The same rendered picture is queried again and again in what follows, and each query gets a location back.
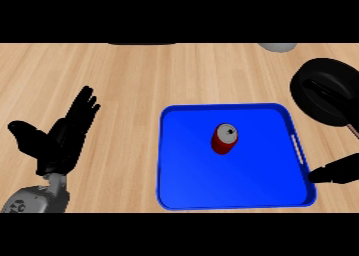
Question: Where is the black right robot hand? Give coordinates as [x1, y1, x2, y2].
[305, 78, 359, 185]

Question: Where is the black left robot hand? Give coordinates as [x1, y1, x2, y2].
[7, 85, 103, 177]

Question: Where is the blue tray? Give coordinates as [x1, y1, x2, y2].
[156, 102, 318, 212]

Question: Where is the black pot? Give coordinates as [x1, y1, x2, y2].
[289, 57, 359, 128]

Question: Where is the red can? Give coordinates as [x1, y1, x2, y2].
[211, 122, 240, 156]

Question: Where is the grey rounded object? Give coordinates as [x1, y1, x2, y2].
[258, 42, 299, 54]

